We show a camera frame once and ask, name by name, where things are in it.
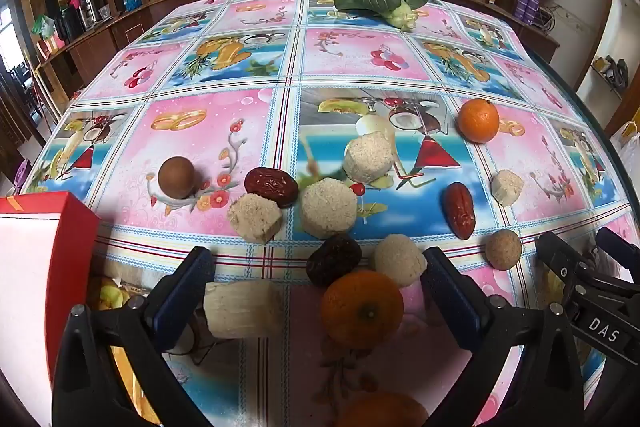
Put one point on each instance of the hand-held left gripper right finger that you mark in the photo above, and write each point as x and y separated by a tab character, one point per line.
450	302

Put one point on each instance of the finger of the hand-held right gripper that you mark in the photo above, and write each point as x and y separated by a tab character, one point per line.
557	257
617	243

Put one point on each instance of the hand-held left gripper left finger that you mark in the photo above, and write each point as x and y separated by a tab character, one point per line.
184	294

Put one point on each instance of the round tan sugarcane piece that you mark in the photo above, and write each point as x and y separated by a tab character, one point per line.
503	248

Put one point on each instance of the long pale sugarcane piece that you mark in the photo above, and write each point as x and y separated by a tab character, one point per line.
243	317

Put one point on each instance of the small peeled sugarcane piece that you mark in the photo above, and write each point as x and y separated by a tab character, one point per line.
507	187

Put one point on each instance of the orange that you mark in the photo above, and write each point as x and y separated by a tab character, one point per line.
362	309
478	121
382	411

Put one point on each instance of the long red date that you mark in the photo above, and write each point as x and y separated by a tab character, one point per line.
459	209

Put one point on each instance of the brown round fruit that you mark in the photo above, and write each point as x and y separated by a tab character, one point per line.
176	177

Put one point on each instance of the dark brown date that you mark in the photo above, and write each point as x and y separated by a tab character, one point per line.
334	259

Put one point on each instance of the red box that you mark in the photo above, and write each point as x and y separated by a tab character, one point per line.
37	267

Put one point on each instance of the purple bottle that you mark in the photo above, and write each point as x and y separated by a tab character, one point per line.
522	4
533	7

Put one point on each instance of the fruit print tablecloth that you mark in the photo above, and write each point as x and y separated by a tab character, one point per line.
350	72

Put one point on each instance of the green bag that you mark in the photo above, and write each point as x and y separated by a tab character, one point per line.
42	27

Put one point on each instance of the steel thermos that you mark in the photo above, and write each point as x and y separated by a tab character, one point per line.
89	2

